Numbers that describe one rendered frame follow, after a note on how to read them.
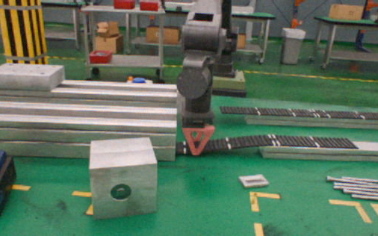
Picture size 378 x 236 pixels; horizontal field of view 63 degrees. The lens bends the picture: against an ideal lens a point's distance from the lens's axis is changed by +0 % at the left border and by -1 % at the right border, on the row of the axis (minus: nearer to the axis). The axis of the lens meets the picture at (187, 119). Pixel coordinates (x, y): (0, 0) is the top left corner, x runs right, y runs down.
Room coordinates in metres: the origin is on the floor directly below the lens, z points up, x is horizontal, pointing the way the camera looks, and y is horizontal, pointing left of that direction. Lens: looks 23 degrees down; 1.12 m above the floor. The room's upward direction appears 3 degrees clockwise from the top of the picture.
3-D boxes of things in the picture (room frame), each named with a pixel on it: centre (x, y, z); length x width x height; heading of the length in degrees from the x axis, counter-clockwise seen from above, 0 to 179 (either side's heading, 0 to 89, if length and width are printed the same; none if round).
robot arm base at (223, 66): (1.22, -0.13, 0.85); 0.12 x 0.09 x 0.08; 77
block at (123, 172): (0.46, 0.11, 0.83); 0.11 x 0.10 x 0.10; 15
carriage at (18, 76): (0.80, 0.43, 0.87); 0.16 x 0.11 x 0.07; 93
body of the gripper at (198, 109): (0.64, -0.02, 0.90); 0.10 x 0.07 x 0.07; 4
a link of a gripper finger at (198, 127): (0.62, -0.02, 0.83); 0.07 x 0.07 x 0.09; 4
